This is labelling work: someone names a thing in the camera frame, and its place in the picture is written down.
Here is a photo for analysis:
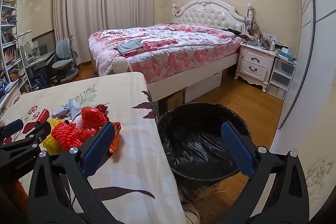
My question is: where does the yellow foam fruit net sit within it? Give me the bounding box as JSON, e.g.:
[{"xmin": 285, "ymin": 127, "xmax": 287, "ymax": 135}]
[{"xmin": 42, "ymin": 118, "xmax": 66, "ymax": 155}]

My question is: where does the red bottle with black cap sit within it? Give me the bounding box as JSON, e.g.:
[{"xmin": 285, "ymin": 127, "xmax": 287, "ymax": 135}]
[{"xmin": 37, "ymin": 109, "xmax": 50, "ymax": 124}]

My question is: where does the red foam fruit net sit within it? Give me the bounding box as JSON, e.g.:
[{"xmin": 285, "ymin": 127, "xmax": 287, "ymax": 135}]
[{"xmin": 51, "ymin": 122, "xmax": 83, "ymax": 152}]

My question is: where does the lavender paper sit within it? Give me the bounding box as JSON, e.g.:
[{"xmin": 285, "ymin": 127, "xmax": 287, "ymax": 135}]
[{"xmin": 51, "ymin": 105, "xmax": 71, "ymax": 119}]

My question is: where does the camel milk powder sachet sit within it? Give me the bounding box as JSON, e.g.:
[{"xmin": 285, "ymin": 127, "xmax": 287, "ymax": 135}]
[{"xmin": 68, "ymin": 99, "xmax": 82, "ymax": 121}]

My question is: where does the red plastic bag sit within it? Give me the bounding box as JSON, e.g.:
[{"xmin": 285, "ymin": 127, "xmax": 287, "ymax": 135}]
[{"xmin": 79, "ymin": 107, "xmax": 107, "ymax": 143}]

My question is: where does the dark red scrap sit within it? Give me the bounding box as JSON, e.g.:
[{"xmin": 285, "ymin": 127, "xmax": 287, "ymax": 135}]
[{"xmin": 96, "ymin": 104, "xmax": 108, "ymax": 117}]

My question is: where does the orange plastic bag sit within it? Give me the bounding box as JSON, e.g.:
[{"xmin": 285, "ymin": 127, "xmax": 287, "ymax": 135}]
[{"xmin": 109, "ymin": 122, "xmax": 121, "ymax": 153}]

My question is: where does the black trash bin with liner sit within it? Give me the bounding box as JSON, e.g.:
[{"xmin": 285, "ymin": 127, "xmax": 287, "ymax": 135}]
[{"xmin": 157, "ymin": 102, "xmax": 251, "ymax": 190}]

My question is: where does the white bookshelf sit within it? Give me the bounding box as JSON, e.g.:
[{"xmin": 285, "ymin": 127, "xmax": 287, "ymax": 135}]
[{"xmin": 1, "ymin": 0, "xmax": 31, "ymax": 94}]

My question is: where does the study desk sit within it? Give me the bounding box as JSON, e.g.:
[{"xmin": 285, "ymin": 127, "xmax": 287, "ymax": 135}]
[{"xmin": 21, "ymin": 47, "xmax": 55, "ymax": 82}]

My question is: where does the floral tablecloth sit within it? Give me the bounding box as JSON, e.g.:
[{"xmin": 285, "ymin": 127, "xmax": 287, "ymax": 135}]
[{"xmin": 1, "ymin": 73, "xmax": 186, "ymax": 223}]

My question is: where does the grey-blue desk chair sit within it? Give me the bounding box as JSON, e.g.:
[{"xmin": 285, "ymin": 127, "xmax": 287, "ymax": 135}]
[{"xmin": 52, "ymin": 35, "xmax": 79, "ymax": 84}]

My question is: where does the translucent plastic drawer unit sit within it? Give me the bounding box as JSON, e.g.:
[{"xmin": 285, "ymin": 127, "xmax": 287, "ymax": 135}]
[{"xmin": 266, "ymin": 56, "xmax": 295, "ymax": 101}]

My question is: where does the folded grey cloth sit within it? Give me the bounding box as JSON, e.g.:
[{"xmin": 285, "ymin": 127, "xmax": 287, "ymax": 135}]
[{"xmin": 117, "ymin": 40, "xmax": 143, "ymax": 54}]

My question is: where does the cardboard box under bed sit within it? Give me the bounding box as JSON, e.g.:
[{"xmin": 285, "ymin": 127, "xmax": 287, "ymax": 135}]
[{"xmin": 161, "ymin": 89, "xmax": 185, "ymax": 112}]

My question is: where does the sliding wardrobe door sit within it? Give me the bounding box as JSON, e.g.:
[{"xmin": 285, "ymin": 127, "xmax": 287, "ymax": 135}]
[{"xmin": 271, "ymin": 0, "xmax": 335, "ymax": 154}]

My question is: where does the white nightstand with drawers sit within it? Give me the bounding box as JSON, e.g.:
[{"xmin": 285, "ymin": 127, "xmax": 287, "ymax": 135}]
[{"xmin": 234, "ymin": 43, "xmax": 276, "ymax": 93}]

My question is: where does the white storage box under bed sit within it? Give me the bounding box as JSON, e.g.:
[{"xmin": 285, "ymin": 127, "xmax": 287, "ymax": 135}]
[{"xmin": 185, "ymin": 72, "xmax": 222, "ymax": 103}]

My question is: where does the pink floral quilt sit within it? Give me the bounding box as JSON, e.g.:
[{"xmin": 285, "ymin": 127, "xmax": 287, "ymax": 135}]
[{"xmin": 88, "ymin": 24, "xmax": 244, "ymax": 83}]

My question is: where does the bed with white headboard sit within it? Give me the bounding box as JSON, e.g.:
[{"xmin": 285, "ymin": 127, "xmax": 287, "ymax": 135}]
[{"xmin": 88, "ymin": 0, "xmax": 254, "ymax": 101}]

